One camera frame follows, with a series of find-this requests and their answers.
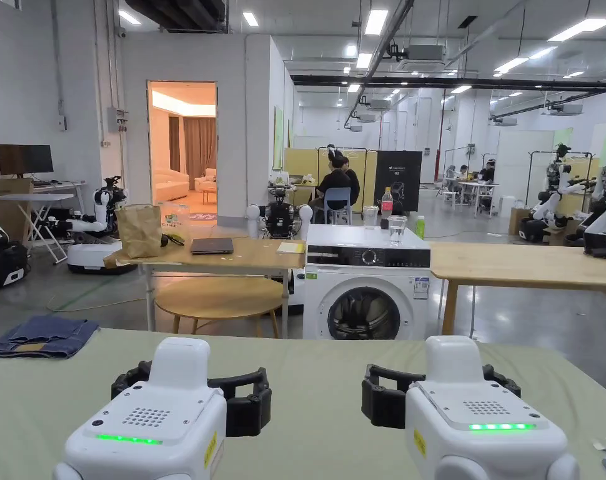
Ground black and white robot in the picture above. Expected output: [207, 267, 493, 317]
[0, 144, 32, 294]

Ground white folding table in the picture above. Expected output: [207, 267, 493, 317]
[0, 192, 77, 266]

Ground humanoid robot on black base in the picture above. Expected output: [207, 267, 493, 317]
[582, 139, 606, 259]

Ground bed with pale green sheet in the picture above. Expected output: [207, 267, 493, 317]
[0, 327, 606, 480]

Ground group of people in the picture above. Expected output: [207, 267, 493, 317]
[310, 144, 362, 226]
[442, 157, 500, 217]

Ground wooden table with paper bag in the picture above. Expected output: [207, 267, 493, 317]
[102, 202, 308, 341]

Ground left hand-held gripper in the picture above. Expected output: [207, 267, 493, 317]
[52, 337, 272, 480]

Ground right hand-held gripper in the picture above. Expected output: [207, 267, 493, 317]
[361, 334, 580, 480]

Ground white sofa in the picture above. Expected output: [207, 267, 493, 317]
[152, 169, 191, 202]

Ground robot with white round shoulders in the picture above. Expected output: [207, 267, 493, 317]
[246, 188, 315, 242]

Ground desk with monitors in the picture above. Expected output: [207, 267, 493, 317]
[0, 144, 87, 201]

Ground white washing machine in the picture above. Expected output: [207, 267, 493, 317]
[302, 187, 432, 341]

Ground white humanoid robot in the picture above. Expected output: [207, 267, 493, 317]
[518, 143, 604, 246]

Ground blue denim jeans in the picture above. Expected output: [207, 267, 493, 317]
[0, 316, 101, 359]

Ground round wooden low table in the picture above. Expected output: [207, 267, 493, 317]
[154, 276, 284, 340]

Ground long bare wooden table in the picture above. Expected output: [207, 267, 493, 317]
[429, 242, 606, 337]

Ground blue chair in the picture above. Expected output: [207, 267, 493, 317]
[324, 187, 354, 226]

